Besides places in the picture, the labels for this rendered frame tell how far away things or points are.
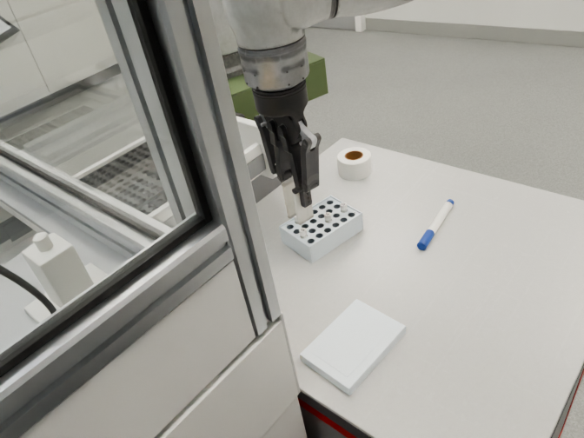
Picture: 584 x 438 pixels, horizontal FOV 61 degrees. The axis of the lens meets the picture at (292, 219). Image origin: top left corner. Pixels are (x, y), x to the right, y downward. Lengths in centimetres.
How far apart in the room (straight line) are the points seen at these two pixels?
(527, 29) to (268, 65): 336
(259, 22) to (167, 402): 42
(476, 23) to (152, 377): 378
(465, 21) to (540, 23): 51
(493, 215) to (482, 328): 26
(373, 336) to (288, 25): 42
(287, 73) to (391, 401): 43
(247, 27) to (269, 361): 39
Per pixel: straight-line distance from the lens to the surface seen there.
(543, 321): 78
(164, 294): 40
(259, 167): 94
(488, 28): 400
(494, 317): 77
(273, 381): 57
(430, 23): 415
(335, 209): 90
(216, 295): 44
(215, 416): 52
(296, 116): 69
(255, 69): 66
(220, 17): 132
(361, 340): 71
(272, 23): 63
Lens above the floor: 133
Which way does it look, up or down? 37 degrees down
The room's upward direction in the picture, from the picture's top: 10 degrees counter-clockwise
